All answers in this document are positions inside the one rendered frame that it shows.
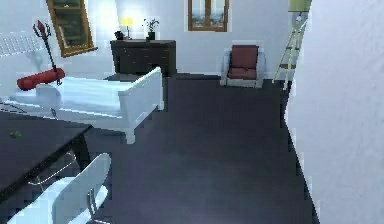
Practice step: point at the red and white armchair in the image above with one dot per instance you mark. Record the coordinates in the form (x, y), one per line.
(243, 65)

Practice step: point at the dark wooden dresser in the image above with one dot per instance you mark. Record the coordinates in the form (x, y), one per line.
(143, 56)

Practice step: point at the green potted house plant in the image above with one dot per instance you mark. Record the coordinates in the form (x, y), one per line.
(151, 29)

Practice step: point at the white bed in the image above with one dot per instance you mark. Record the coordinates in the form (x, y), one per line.
(100, 96)

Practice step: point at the wood framed window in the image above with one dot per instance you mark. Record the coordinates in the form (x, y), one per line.
(208, 15)

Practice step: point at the small black object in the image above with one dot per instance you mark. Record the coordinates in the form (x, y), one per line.
(118, 34)

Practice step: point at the yellow table lamp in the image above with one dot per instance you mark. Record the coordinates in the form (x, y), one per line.
(127, 22)

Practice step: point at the pale wooden ladder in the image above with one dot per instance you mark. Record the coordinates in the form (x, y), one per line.
(290, 53)

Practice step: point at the white chair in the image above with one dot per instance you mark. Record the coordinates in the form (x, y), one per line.
(71, 196)

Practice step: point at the red bolster pillow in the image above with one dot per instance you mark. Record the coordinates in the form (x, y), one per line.
(40, 78)

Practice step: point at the black desk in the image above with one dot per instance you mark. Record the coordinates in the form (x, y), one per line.
(33, 146)

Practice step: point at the small green object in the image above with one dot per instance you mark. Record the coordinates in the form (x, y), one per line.
(15, 134)

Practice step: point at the wood framed wall mirror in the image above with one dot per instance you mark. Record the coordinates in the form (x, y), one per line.
(71, 26)

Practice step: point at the green wall picture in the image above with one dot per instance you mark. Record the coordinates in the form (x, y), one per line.
(299, 5)

